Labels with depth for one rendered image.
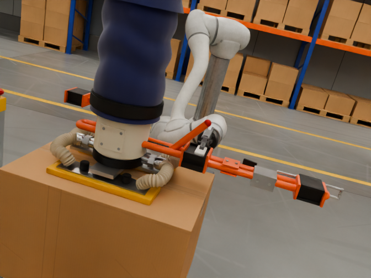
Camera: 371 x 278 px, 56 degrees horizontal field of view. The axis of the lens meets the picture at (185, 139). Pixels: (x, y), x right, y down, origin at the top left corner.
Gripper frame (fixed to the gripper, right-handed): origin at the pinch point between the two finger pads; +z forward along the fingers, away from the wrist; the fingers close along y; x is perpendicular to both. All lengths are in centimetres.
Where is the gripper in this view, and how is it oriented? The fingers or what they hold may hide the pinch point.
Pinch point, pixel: (199, 157)
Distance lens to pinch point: 110.0
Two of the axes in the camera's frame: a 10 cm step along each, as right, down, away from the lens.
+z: -2.1, 3.0, -9.3
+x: -9.5, -2.7, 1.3
